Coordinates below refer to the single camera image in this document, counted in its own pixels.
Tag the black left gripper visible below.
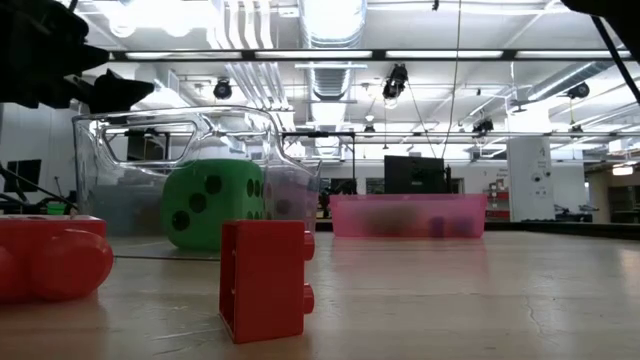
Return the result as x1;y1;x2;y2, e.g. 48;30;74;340
0;0;156;115

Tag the white square pillar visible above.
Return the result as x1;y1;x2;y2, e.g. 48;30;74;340
505;135;556;223

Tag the large black monitor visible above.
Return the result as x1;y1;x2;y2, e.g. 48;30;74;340
383;155;447;196

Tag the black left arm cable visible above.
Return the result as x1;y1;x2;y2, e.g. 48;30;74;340
0;166;79;210

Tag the hanging black ceiling camera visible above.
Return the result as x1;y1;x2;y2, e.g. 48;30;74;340
381;63;410;101

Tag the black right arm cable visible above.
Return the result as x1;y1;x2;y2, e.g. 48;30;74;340
589;14;640;105

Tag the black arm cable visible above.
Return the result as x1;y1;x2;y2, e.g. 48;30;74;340
589;14;640;105
0;166;79;210

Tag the small red building brick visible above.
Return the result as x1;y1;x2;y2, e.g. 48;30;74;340
218;219;317;346

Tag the clear plastic bin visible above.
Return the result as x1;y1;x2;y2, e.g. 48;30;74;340
71;105;325;237

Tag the silver ventilation duct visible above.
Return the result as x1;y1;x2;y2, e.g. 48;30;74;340
298;0;370;101

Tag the round black ceiling spotlight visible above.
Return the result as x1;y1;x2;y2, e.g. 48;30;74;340
566;81;592;101
212;78;234;101

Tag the large red building brick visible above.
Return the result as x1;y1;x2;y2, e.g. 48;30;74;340
0;214;116;305

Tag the small black wall monitor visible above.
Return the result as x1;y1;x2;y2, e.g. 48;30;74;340
3;158;43;194

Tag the pink plastic bin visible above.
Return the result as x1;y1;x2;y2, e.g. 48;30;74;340
329;193;489;240

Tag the green foam die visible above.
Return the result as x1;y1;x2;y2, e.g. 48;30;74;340
160;158;267;253

